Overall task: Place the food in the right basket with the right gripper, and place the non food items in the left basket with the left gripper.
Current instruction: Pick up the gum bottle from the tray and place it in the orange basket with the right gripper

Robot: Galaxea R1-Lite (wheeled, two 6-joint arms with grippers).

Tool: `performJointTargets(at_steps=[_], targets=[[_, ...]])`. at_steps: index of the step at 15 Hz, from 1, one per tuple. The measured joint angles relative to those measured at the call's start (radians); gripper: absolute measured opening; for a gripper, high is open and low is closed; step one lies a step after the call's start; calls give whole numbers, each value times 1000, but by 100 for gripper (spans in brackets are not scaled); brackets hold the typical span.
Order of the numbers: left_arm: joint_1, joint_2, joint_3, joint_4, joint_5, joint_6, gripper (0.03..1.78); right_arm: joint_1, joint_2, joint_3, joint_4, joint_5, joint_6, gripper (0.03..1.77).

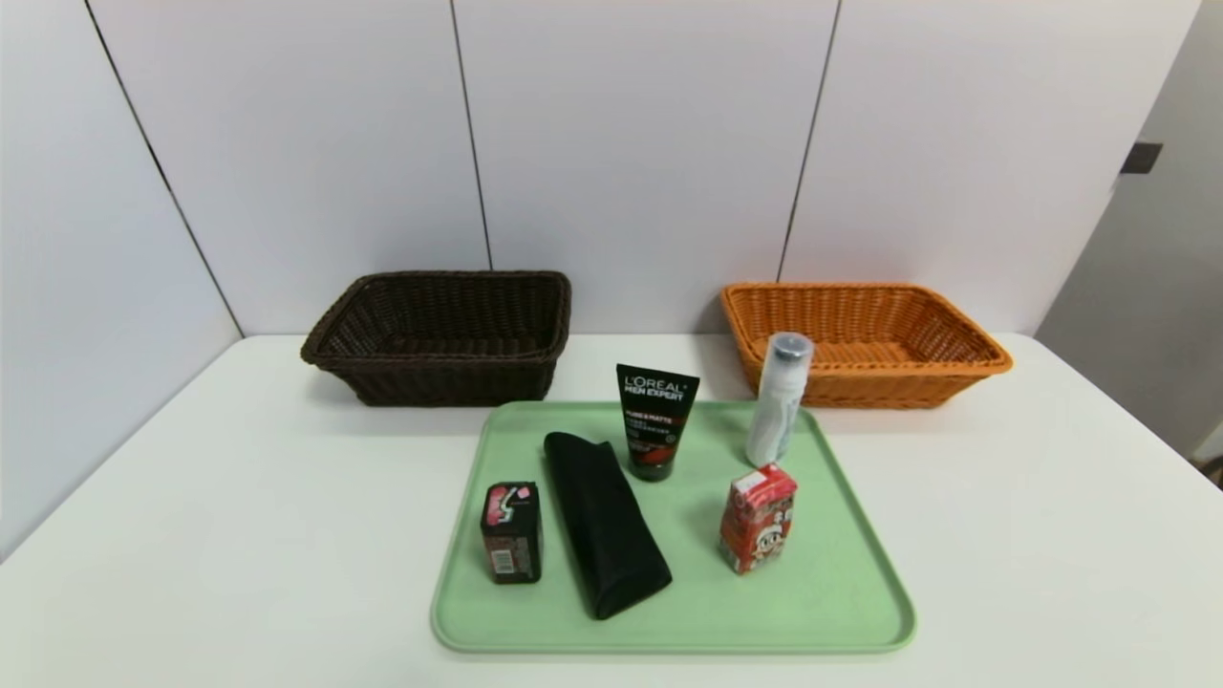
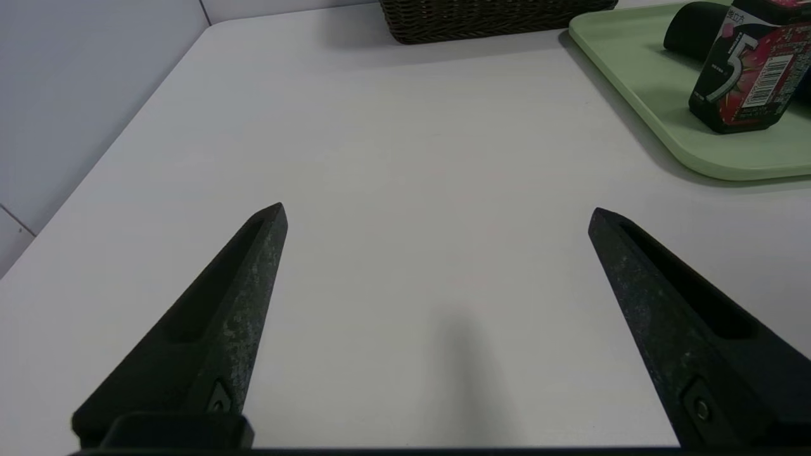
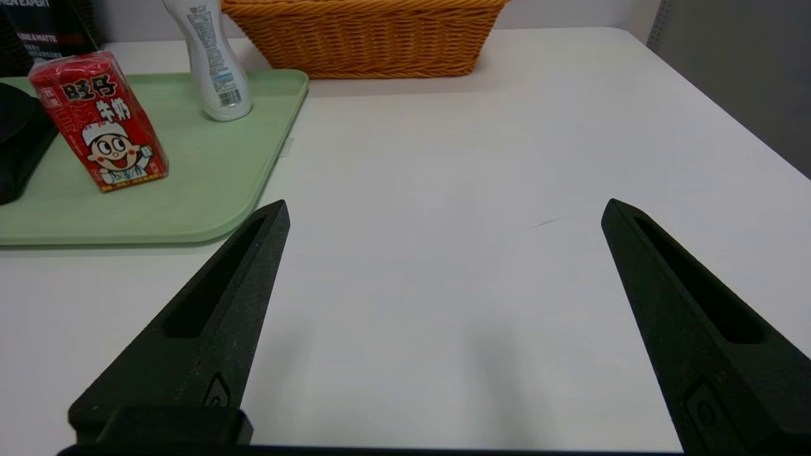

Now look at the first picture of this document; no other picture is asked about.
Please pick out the light green plastic tray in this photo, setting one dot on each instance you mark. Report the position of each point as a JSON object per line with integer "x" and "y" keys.
{"x": 688, "y": 592}

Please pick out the black red gum container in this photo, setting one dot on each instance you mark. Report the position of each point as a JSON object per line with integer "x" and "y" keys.
{"x": 511, "y": 545}

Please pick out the white bottle grey cap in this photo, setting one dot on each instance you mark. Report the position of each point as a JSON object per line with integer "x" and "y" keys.
{"x": 776, "y": 411}

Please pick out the black face wash tube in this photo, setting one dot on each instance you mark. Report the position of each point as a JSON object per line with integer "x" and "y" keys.
{"x": 654, "y": 420}

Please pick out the black wall fixture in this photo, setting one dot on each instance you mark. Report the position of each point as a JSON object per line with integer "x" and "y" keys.
{"x": 1142, "y": 158}

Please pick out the orange wicker basket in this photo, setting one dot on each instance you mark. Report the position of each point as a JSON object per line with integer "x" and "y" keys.
{"x": 889, "y": 382}

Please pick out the dark brown wicker basket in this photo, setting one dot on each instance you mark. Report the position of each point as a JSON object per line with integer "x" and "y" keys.
{"x": 439, "y": 382}

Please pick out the red milk drink carton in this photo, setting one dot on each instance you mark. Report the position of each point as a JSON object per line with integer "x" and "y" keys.
{"x": 755, "y": 526}

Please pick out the black glasses case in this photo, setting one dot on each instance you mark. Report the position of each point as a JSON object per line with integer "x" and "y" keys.
{"x": 607, "y": 535}

